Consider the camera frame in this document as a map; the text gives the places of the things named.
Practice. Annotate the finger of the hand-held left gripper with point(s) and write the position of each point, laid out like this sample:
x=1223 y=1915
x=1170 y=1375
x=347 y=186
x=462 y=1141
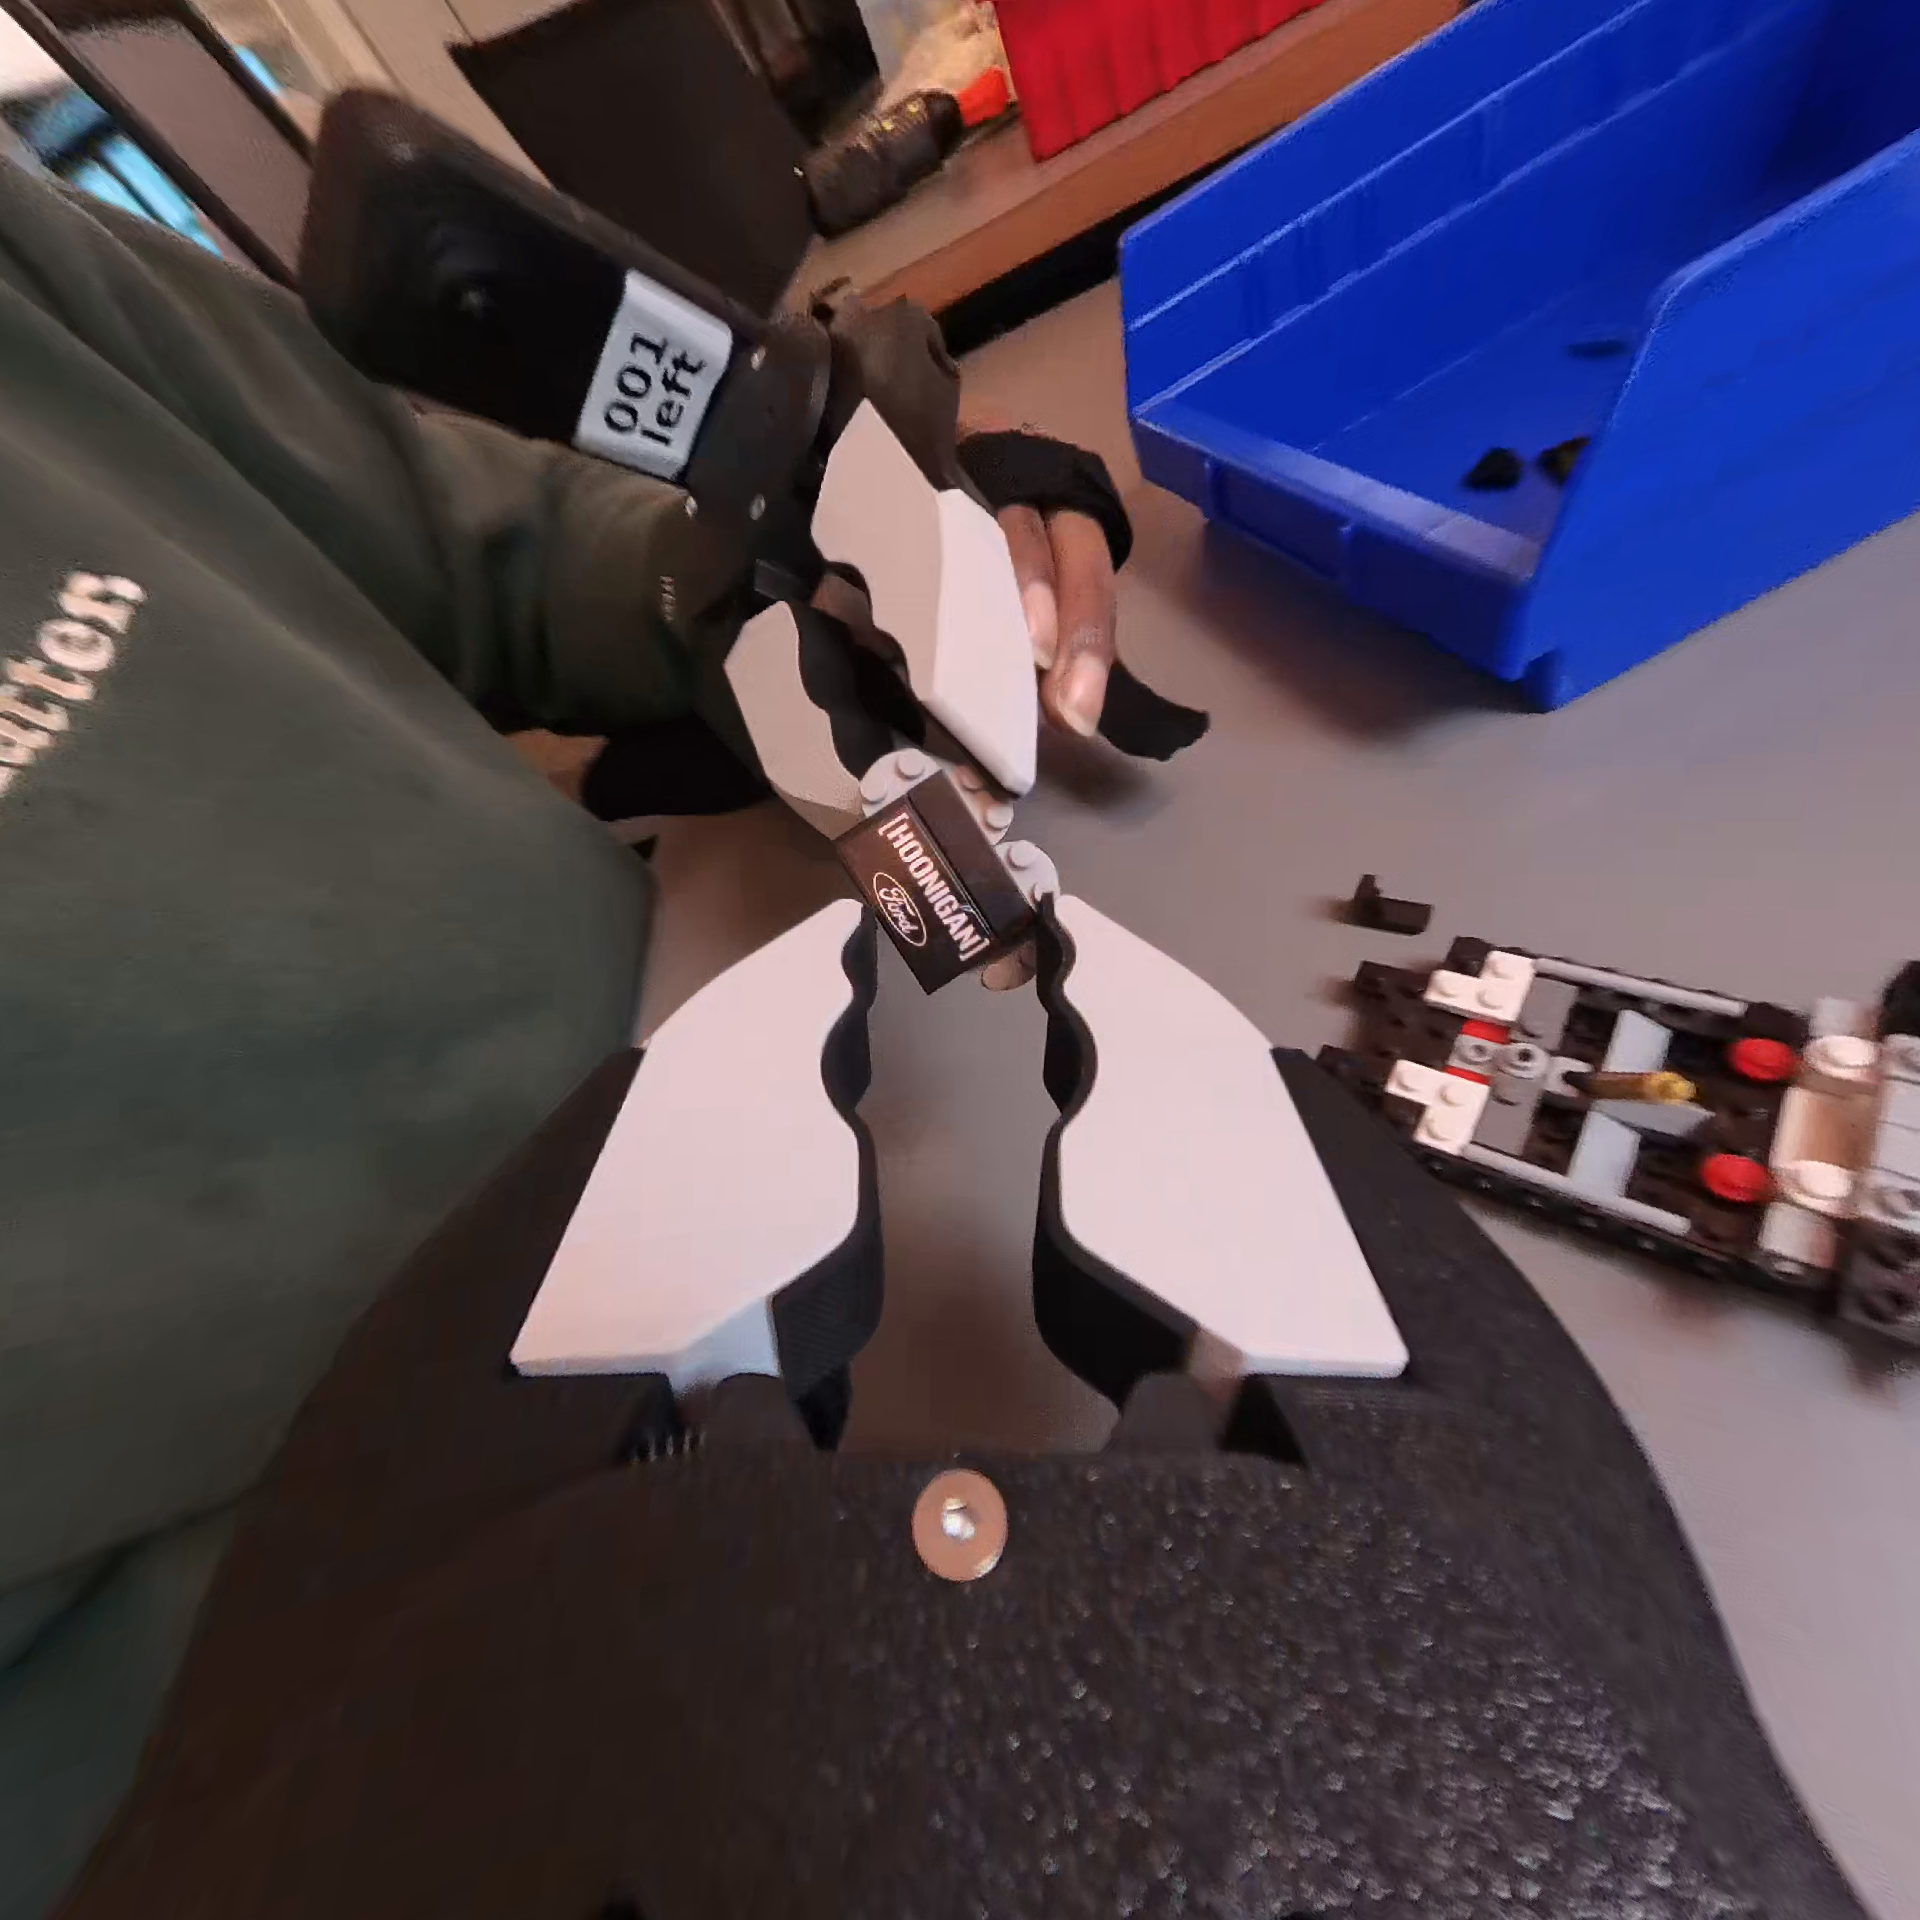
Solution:
x=797 y=707
x=942 y=604

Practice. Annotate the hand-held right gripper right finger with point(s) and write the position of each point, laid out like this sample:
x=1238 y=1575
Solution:
x=1214 y=1203

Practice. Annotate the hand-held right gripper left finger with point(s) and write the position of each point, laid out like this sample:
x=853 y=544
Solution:
x=694 y=1203

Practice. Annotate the black brick axle assembly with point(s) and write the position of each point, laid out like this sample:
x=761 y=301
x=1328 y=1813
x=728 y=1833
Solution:
x=940 y=884

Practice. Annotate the brick car model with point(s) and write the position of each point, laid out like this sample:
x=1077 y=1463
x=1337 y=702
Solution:
x=1619 y=1126

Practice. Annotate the large blue plastic bin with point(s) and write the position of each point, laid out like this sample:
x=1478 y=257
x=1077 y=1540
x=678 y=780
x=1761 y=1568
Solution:
x=1351 y=512

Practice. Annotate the small black clip brick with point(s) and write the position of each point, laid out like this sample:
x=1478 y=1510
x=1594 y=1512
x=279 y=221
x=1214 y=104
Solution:
x=1388 y=898

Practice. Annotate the black orange power tool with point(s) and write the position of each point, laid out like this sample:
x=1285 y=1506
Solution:
x=898 y=136

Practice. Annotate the person's torso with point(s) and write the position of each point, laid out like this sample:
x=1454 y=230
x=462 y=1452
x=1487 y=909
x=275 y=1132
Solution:
x=237 y=991

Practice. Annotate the wooden background table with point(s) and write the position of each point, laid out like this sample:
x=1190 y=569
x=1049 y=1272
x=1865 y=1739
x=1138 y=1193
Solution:
x=1201 y=106

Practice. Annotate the red plastic bin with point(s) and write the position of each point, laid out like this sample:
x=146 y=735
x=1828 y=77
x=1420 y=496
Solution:
x=1123 y=62

